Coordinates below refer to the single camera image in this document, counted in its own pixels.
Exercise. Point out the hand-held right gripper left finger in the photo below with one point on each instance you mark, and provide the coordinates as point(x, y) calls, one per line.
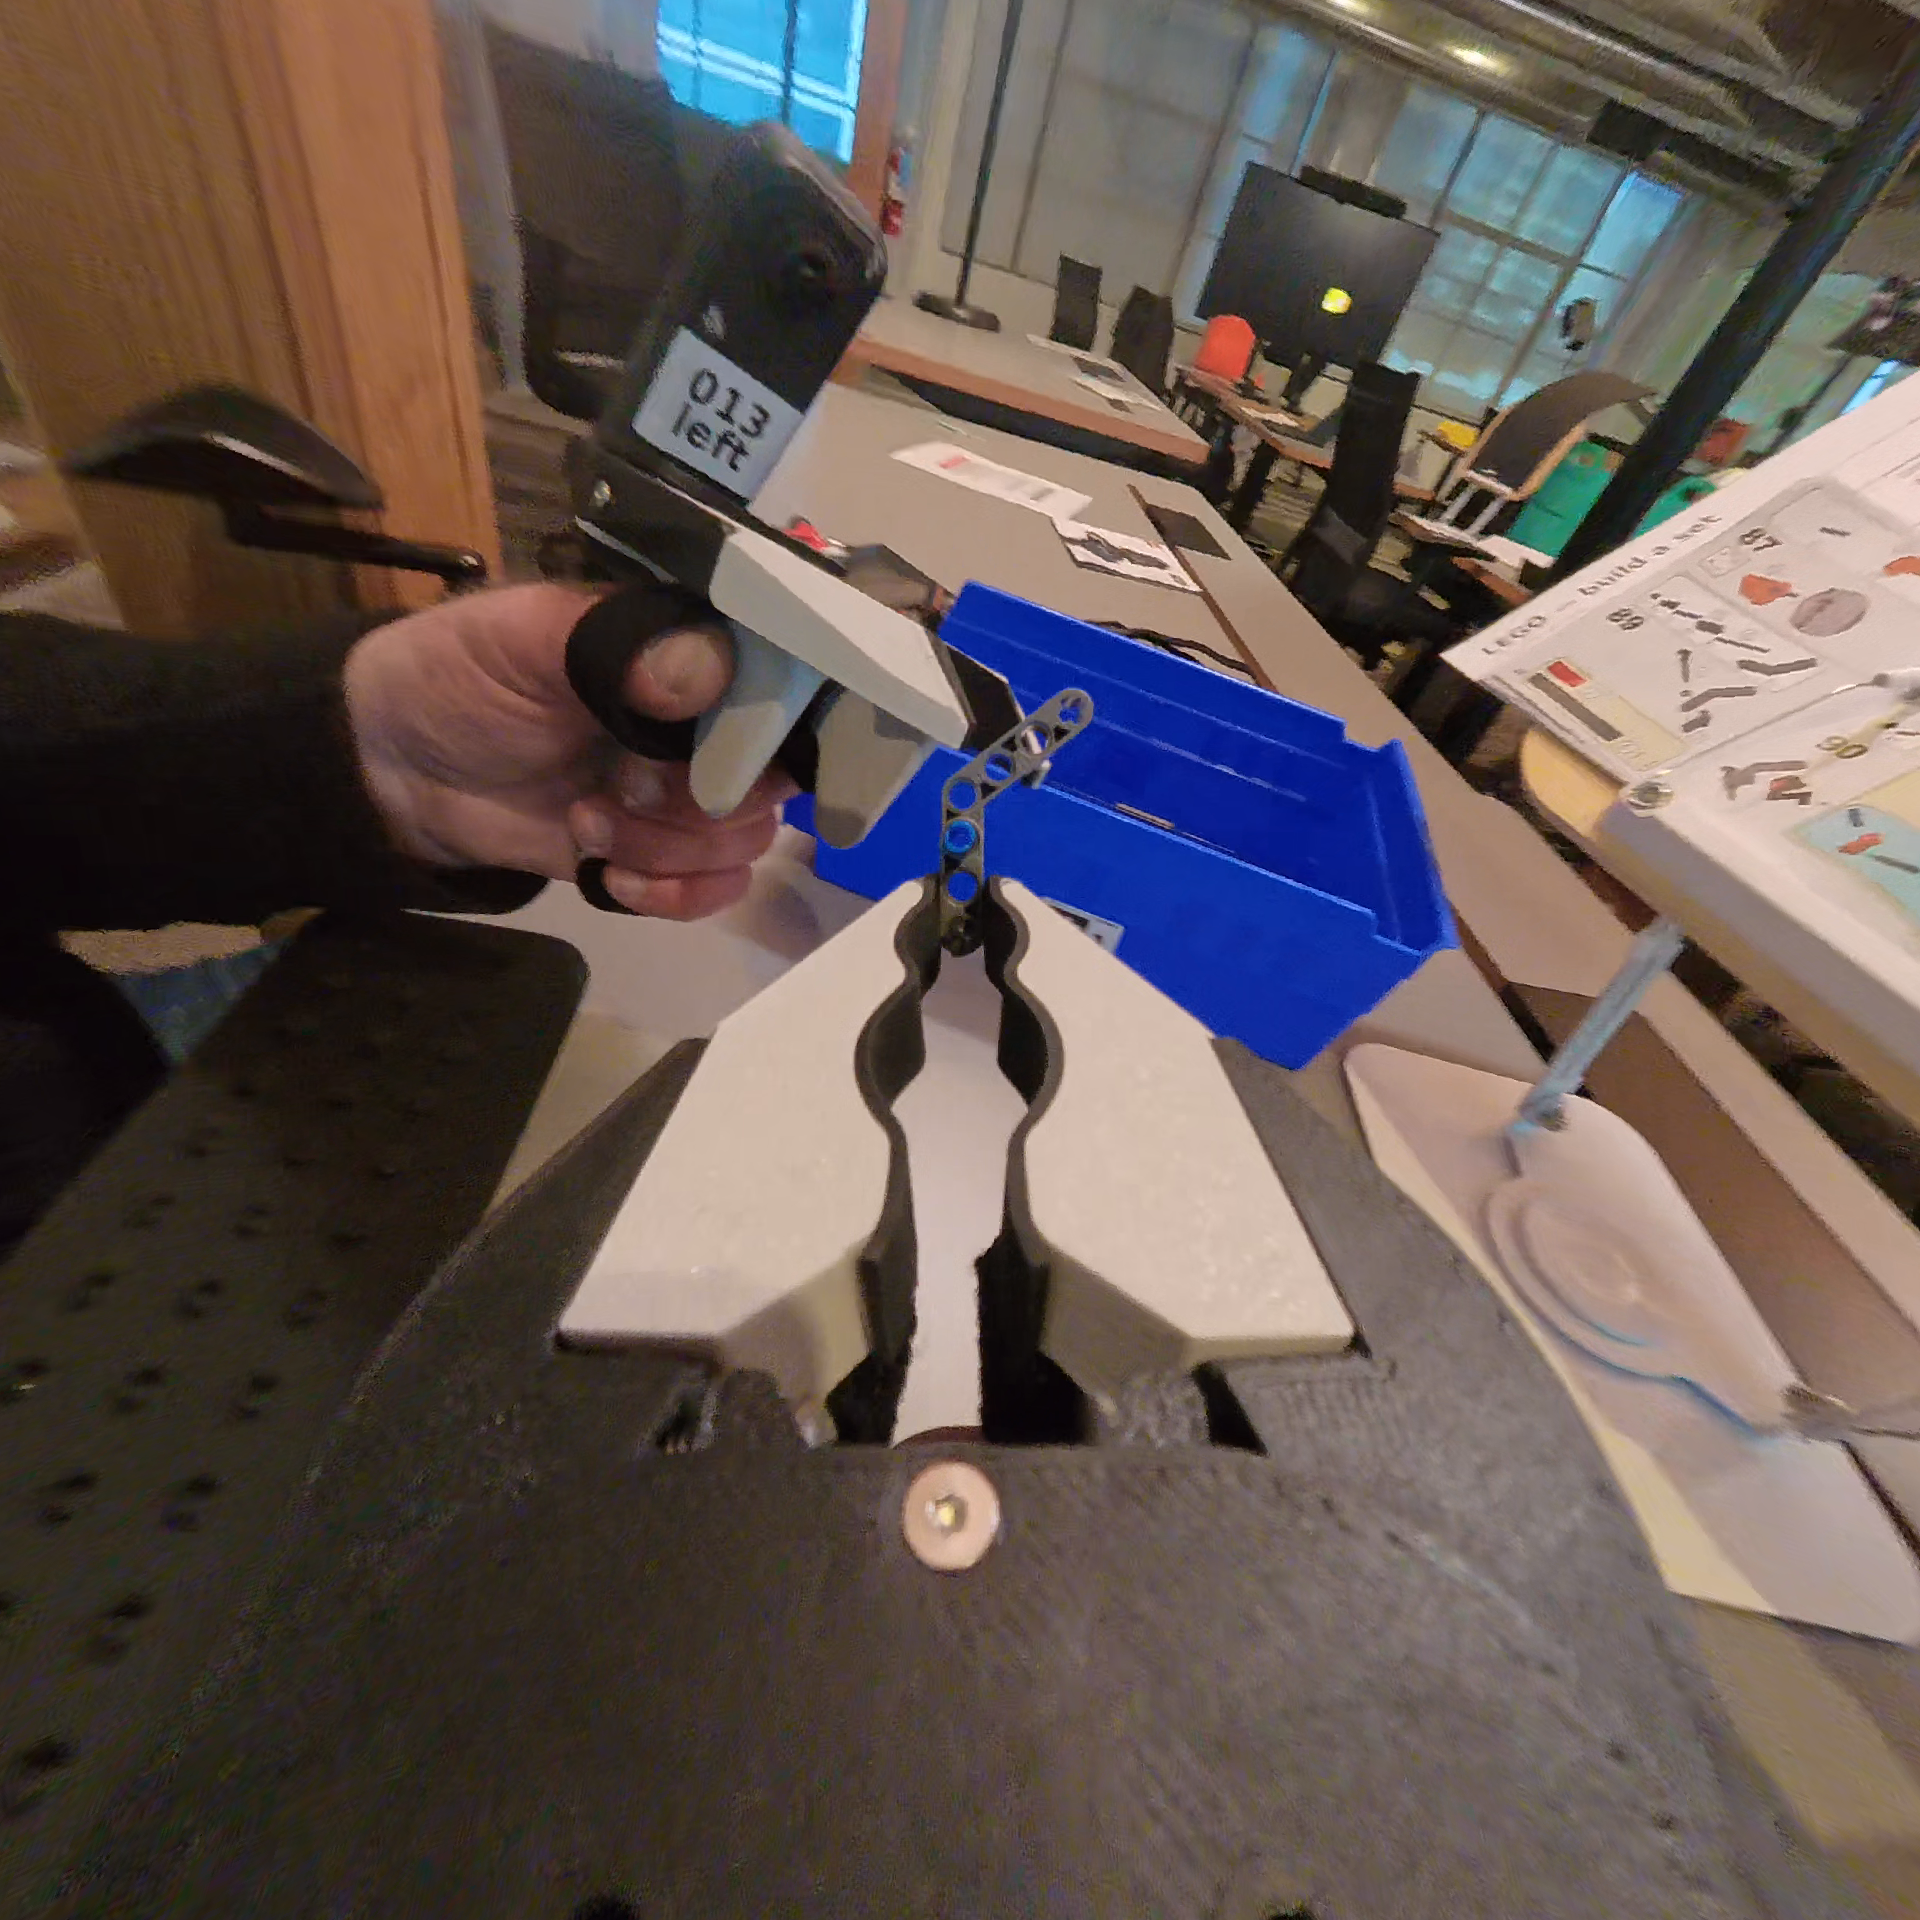
point(735, 1202)

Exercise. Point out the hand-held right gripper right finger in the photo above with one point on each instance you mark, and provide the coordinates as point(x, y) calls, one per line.
point(1185, 1202)

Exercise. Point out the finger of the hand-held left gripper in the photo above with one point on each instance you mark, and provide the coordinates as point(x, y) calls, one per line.
point(840, 629)
point(867, 765)

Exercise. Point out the dark grey angled toy beam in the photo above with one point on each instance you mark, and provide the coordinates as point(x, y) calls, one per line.
point(990, 774)

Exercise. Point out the person's left forearm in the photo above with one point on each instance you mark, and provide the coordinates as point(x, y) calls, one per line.
point(182, 765)

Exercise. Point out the person's left hand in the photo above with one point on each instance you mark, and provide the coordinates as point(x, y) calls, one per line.
point(464, 722)

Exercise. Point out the red fire extinguisher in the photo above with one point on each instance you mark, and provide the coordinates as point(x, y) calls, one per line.
point(896, 189)

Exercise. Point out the paper sheet with red label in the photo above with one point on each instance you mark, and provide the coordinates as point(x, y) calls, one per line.
point(990, 475)

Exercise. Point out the black pole stand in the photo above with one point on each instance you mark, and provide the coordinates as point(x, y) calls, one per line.
point(984, 226)

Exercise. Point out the paper sheet with black picture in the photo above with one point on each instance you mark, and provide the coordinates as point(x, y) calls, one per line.
point(1126, 557)

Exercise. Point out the wooden top table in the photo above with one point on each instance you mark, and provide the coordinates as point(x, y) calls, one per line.
point(1037, 389)

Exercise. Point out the blue storage bin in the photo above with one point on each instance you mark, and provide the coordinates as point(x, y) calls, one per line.
point(1201, 869)

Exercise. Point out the white book stand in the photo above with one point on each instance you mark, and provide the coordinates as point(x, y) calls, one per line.
point(1622, 1277)

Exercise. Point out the orange chair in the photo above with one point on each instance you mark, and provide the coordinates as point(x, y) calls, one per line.
point(1225, 349)

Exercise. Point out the black dimpled pad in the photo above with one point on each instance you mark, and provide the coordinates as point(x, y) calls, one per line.
point(224, 1202)

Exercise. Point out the instruction booklet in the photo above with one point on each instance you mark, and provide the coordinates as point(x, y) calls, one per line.
point(1755, 661)

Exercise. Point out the black pole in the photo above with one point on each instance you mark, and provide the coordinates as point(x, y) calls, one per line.
point(1725, 331)

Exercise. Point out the wooden post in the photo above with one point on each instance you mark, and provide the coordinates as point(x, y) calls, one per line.
point(224, 301)

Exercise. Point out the black wall monitor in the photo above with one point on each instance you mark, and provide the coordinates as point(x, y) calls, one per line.
point(1305, 264)

